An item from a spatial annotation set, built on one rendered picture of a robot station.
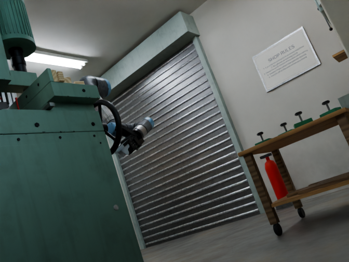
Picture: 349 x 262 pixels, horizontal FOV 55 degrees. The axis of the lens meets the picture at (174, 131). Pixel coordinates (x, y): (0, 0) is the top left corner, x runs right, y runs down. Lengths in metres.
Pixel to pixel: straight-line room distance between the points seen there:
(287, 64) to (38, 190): 3.25
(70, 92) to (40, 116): 0.15
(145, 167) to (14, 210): 4.05
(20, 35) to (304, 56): 2.99
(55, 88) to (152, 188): 3.82
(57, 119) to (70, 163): 0.17
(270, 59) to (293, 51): 0.26
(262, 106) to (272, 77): 0.35
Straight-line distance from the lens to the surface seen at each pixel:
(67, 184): 1.22
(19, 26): 1.66
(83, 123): 1.36
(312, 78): 3.88
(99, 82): 2.15
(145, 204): 5.16
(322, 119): 1.95
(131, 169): 5.28
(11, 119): 1.22
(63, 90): 1.33
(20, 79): 1.56
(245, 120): 4.13
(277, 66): 4.01
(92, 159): 1.31
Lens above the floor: 0.30
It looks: 13 degrees up
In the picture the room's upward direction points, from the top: 19 degrees counter-clockwise
